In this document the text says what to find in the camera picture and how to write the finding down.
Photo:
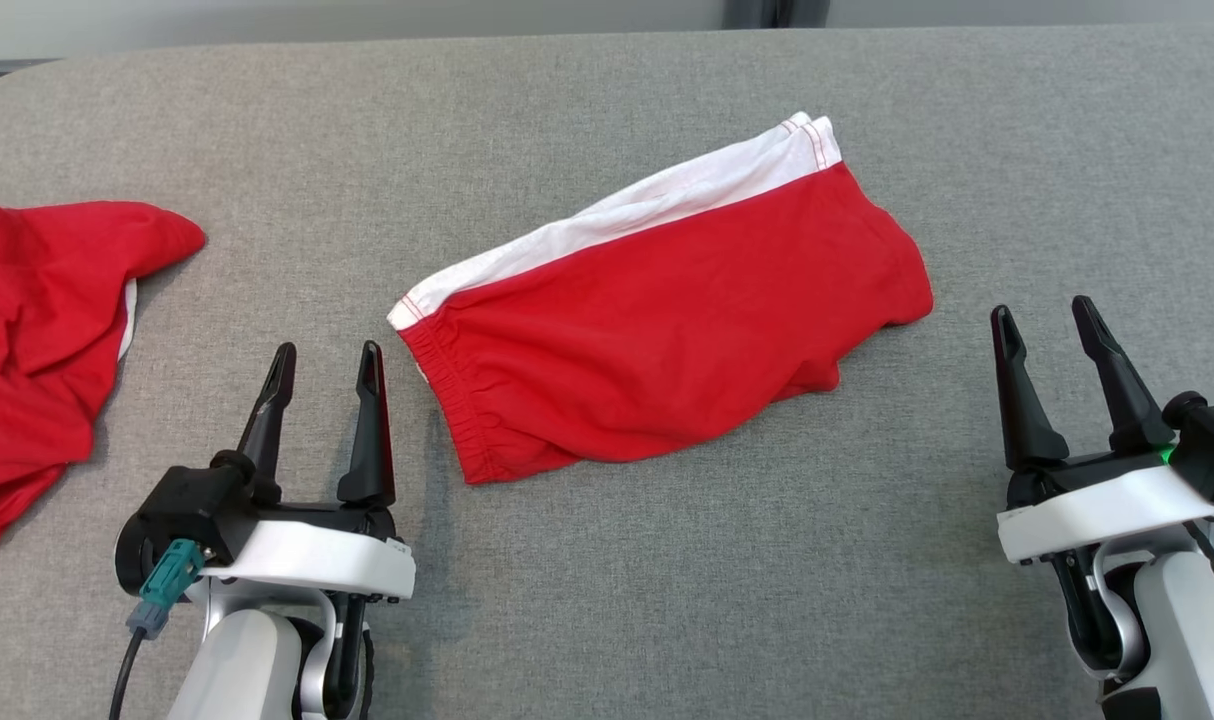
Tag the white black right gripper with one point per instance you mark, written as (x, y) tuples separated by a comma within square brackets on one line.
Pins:
[(1097, 515)]

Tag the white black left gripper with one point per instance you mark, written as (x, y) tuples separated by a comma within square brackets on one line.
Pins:
[(317, 560)]

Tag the red jersey with white trim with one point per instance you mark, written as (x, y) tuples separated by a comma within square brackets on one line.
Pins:
[(27, 330)]

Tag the red shorts with white band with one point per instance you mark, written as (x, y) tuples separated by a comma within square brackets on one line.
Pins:
[(667, 330)]

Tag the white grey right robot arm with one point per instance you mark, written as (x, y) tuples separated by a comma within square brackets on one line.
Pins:
[(1177, 620)]

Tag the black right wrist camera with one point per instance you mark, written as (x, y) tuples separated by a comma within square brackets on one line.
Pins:
[(1212, 440)]

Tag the grey cylinder post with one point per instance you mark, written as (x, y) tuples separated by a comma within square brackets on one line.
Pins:
[(742, 12), (810, 12)]

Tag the grey aluminium wall rail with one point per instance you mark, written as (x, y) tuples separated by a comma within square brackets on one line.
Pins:
[(777, 12)]

